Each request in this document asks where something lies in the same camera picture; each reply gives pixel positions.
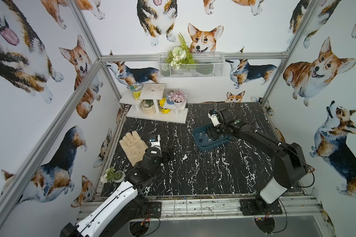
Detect teal plastic storage box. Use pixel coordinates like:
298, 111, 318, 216
192, 123, 233, 151

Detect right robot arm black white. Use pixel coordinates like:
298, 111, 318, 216
207, 109, 311, 212

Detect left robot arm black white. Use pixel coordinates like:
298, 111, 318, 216
60, 147, 174, 237

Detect beige work glove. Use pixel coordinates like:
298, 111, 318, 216
119, 131, 148, 166

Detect small potted white flower plant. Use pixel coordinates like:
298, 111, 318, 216
100, 167, 125, 184

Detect woven basket with plant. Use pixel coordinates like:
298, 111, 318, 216
141, 100, 156, 115

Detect white tiered display shelf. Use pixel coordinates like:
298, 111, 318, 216
120, 84, 188, 124

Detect yellow round toy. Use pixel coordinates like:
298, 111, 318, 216
159, 97, 172, 115

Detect pink flowers in white pot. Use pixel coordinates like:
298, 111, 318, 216
170, 89, 187, 109

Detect blue cup on shelf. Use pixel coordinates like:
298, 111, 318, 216
165, 89, 174, 105

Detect green yellow snack cup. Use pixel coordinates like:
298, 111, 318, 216
130, 83, 142, 100

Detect green white artificial flowers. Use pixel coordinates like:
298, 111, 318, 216
165, 33, 197, 70

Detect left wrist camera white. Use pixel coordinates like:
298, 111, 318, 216
150, 135, 161, 151

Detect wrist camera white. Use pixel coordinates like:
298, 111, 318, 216
150, 135, 161, 151
208, 110, 220, 127

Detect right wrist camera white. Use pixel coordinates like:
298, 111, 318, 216
208, 110, 220, 127

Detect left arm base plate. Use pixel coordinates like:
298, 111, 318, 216
120, 200, 162, 220

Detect white wire wall basket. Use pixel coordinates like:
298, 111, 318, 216
158, 52, 225, 79

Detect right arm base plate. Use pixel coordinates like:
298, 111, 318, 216
239, 199, 283, 216

